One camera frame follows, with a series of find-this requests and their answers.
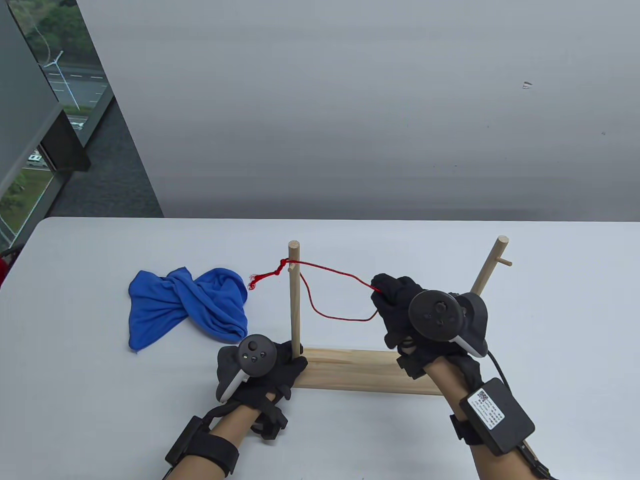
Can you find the person's left hand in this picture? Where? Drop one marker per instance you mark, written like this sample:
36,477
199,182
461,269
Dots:
280,375

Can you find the person's right hand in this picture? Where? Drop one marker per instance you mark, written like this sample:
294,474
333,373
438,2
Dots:
395,295

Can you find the wooden rack with two posts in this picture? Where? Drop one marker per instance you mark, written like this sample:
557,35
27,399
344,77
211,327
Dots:
360,372

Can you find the blue towel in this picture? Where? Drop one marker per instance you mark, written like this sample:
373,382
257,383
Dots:
160,300

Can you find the person's left forearm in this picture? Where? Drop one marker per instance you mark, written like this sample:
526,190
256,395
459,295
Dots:
225,425

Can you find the person's right forearm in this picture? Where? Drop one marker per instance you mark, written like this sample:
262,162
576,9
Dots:
450,390

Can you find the black white handheld controller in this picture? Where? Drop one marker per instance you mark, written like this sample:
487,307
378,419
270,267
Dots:
435,315
255,352

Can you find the black sensor box white label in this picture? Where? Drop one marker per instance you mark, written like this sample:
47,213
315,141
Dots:
495,417

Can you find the red object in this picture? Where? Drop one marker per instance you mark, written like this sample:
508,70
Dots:
3,270

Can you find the window with outdoor view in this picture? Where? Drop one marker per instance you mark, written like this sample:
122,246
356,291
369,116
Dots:
75,75

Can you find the grey partition panel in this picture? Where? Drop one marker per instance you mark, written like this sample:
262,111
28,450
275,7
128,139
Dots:
25,100

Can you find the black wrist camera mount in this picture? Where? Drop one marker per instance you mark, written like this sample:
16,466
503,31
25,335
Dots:
412,367
272,425

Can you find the dark window frame block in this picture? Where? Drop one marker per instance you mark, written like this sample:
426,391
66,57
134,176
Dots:
65,150

